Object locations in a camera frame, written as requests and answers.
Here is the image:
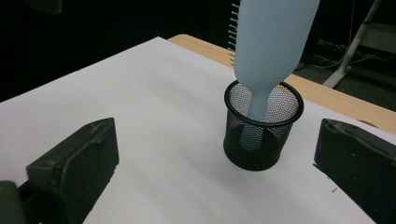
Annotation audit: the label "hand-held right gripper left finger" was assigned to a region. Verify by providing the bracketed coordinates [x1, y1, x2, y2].
[26, 117, 120, 224]

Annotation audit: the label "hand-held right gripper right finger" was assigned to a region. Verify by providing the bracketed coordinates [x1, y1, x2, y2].
[313, 118, 396, 224]

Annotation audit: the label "black mesh cup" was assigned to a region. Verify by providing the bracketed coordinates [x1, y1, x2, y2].
[222, 79, 304, 172]

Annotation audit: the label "light blue hairbrush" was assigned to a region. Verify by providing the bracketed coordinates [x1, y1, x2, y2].
[228, 0, 321, 152]

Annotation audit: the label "white board mat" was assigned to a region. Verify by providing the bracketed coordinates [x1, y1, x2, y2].
[0, 35, 396, 224]

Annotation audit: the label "white-legged desk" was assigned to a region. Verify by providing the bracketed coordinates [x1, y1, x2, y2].
[321, 0, 396, 89]

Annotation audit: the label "cables on floor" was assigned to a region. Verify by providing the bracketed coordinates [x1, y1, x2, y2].
[306, 40, 384, 71]

